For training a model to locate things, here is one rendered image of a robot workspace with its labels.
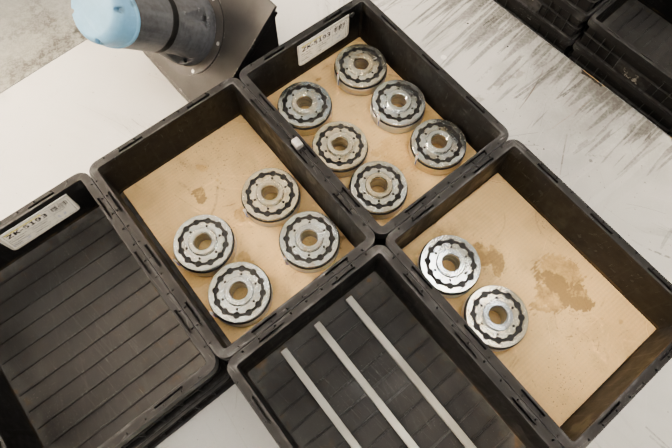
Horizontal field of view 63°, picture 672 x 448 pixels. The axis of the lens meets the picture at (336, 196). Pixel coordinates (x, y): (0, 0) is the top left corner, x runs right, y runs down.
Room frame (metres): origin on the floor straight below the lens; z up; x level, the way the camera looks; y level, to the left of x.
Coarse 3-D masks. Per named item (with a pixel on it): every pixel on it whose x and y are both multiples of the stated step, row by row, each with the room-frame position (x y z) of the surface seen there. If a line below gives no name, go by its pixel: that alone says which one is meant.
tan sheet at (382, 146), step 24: (312, 72) 0.66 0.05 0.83; (336, 96) 0.60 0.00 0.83; (360, 96) 0.61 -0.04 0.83; (336, 120) 0.55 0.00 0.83; (360, 120) 0.55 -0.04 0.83; (384, 144) 0.50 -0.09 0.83; (408, 144) 0.50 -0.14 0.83; (432, 144) 0.50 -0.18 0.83; (408, 168) 0.45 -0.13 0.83; (456, 168) 0.45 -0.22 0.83; (408, 192) 0.40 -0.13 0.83
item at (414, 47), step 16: (352, 0) 0.76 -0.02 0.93; (368, 0) 0.76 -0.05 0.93; (336, 16) 0.72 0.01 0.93; (384, 16) 0.72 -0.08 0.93; (304, 32) 0.68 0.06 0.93; (400, 32) 0.68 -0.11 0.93; (288, 48) 0.64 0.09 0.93; (416, 48) 0.65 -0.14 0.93; (256, 64) 0.60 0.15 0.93; (432, 64) 0.62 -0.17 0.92; (240, 80) 0.57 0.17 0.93; (448, 80) 0.58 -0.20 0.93; (256, 96) 0.53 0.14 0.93; (464, 96) 0.54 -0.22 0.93; (272, 112) 0.50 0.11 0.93; (480, 112) 0.51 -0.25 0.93; (288, 128) 0.47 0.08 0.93; (496, 128) 0.48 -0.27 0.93; (304, 144) 0.44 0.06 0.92; (496, 144) 0.45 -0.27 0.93; (320, 160) 0.41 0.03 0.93; (480, 160) 0.42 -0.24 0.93; (336, 176) 0.38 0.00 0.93; (448, 176) 0.39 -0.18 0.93; (432, 192) 0.36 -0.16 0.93; (416, 208) 0.33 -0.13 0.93; (368, 224) 0.30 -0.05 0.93
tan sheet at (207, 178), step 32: (224, 128) 0.53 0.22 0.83; (192, 160) 0.46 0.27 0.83; (224, 160) 0.46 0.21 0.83; (256, 160) 0.46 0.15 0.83; (128, 192) 0.39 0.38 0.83; (160, 192) 0.39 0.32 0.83; (192, 192) 0.39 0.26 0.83; (224, 192) 0.39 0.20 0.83; (160, 224) 0.33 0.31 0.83; (256, 224) 0.33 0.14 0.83; (256, 256) 0.27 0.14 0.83; (192, 288) 0.22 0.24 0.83; (288, 288) 0.22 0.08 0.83
